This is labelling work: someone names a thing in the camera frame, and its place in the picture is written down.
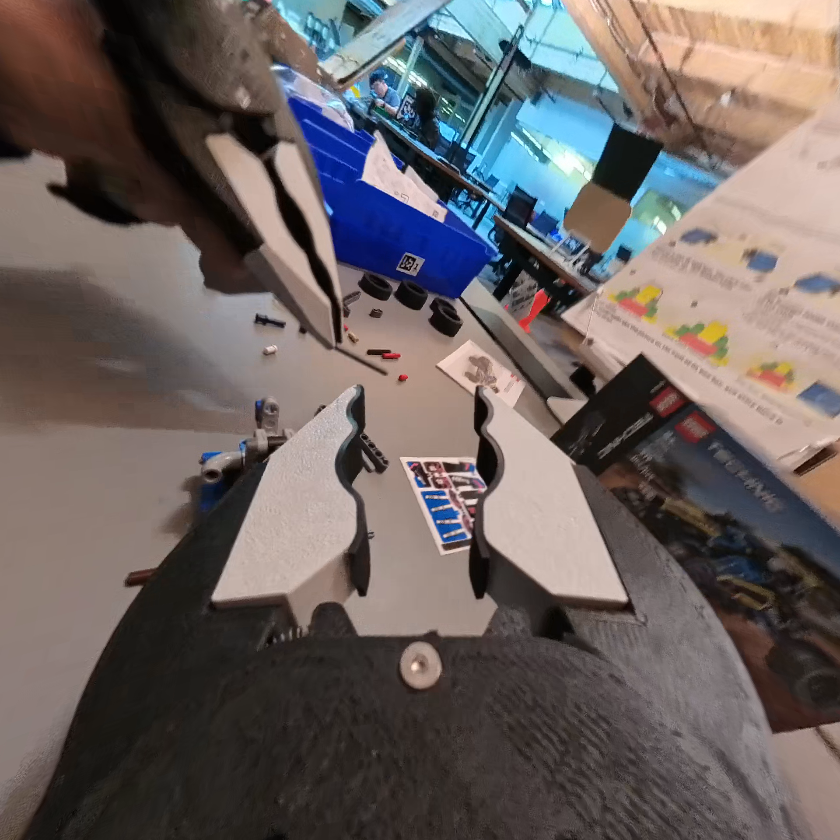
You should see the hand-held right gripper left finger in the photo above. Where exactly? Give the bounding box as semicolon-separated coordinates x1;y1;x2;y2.
210;384;371;610

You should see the closed lego instruction booklet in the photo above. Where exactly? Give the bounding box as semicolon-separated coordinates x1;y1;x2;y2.
436;339;526;408

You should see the background wooden desk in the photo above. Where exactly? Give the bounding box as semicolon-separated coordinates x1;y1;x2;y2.
492;215;601;309

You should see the white instruction poster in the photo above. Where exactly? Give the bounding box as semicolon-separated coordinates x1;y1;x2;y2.
561;112;840;460

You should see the grey and blue lego chassis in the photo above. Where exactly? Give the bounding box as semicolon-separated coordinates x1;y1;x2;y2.
125;395;296;586

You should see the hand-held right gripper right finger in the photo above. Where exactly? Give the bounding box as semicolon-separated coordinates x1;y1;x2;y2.
469;387;631;608

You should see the white paper bag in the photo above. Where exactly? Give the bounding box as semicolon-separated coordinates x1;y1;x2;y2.
360;133;448;223

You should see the lego sticker sheet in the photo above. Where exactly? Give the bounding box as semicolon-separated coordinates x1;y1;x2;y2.
400;457;490;557

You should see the blue plastic storage bin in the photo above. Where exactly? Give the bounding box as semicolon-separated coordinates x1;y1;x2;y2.
325;180;500;299
287;97;378;186

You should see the black cardboard box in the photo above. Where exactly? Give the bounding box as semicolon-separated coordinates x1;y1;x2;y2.
550;353;840;732

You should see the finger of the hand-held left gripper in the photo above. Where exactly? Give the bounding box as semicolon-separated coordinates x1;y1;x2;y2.
206;133;339;349
272;140;345;345

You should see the person's left hand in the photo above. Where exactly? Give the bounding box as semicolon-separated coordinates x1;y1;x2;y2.
0;13;132;161

